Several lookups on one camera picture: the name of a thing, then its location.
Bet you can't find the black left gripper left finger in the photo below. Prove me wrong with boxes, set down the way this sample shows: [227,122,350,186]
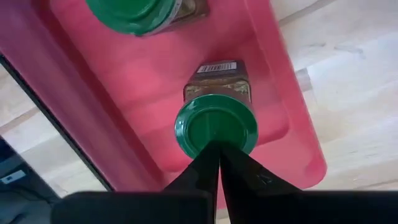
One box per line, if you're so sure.
[51,141,221,224]

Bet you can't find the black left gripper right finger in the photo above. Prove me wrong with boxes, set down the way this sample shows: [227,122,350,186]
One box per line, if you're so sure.
[220,142,398,224]

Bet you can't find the green lid spice jar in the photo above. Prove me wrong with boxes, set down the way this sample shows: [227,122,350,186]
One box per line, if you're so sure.
[85,0,210,37]
[174,59,259,159]

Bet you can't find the pink red plastic tray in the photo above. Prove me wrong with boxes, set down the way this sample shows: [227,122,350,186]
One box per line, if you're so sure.
[0,0,328,209]

